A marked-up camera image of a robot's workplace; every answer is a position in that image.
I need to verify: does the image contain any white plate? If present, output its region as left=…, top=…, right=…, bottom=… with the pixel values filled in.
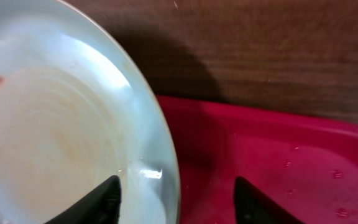
left=0, top=0, right=180, bottom=223

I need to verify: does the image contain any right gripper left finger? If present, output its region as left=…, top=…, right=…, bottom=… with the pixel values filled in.
left=45, top=175, right=122, bottom=224

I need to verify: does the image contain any red plastic tray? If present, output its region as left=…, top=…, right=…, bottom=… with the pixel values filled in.
left=158, top=96, right=358, bottom=223

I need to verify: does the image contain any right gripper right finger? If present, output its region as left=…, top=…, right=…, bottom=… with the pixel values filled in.
left=233, top=177, right=303, bottom=224

